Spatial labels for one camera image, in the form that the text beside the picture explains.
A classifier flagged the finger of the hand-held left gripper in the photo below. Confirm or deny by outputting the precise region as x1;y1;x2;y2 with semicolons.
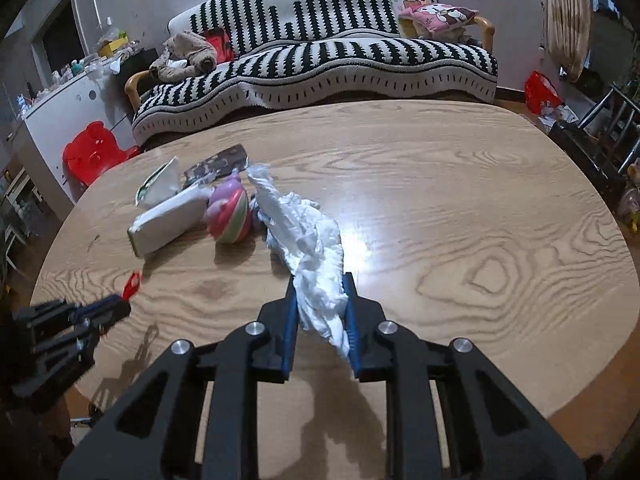
75;300;132;346
65;296;126;323

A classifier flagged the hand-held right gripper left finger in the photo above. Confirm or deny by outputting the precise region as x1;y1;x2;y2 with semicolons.
57;272;301;480

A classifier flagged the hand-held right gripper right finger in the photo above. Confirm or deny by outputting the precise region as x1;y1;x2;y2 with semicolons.
342;272;586;480

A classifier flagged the small red plastic clip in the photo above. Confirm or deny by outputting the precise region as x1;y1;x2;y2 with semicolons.
122;271;142;302

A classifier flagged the white plastic bag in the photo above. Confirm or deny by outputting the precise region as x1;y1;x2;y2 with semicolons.
246;162;351;363

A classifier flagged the white tissue pack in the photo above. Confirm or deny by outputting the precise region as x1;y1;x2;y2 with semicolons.
127;186;215;259

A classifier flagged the silver foil wrapper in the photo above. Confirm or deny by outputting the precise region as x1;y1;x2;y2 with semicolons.
251;195;277;235

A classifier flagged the pink green ball toy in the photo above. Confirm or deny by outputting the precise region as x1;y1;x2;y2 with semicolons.
204;169;253;246

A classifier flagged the white green packet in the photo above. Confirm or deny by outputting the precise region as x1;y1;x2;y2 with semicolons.
136;156;182;208

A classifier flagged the white low shelf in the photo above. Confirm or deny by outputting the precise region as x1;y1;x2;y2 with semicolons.
0;165;31;261

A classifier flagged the red bear-shaped child chair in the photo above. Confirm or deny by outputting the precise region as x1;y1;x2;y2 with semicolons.
62;121;142;187

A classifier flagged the dark patterned packet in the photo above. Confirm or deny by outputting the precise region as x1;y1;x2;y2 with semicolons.
181;144;249;187

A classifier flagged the white cabinet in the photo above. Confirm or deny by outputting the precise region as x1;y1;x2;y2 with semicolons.
10;57;146;221

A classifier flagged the clutter of bottles and bags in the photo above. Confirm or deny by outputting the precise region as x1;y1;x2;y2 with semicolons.
15;25;151;106

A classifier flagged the black cabinet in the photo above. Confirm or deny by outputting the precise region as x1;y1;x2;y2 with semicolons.
112;47;160;91

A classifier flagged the black white striped sofa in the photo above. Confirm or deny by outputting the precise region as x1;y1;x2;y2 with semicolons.
125;0;499;147

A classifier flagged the brown plush toy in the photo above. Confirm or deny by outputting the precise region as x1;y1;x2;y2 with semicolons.
149;30;218;82

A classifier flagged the dark doorway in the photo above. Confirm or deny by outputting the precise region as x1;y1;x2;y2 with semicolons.
30;0;93;71

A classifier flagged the red bag with black trim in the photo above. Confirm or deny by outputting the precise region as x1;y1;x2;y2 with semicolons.
202;29;236;63

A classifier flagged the red plastic shopping bag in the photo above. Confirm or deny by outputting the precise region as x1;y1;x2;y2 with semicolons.
524;71;563;116

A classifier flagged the yellow white picture box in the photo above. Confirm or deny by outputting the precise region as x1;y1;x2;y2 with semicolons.
392;0;436;38

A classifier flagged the pink cartoon cushion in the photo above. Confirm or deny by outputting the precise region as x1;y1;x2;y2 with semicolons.
397;2;481;36

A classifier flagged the beige checked curtain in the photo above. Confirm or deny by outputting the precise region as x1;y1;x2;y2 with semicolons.
544;0;592;83

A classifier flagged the metal frame chair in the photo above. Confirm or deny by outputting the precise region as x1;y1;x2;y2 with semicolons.
547;82;640;201

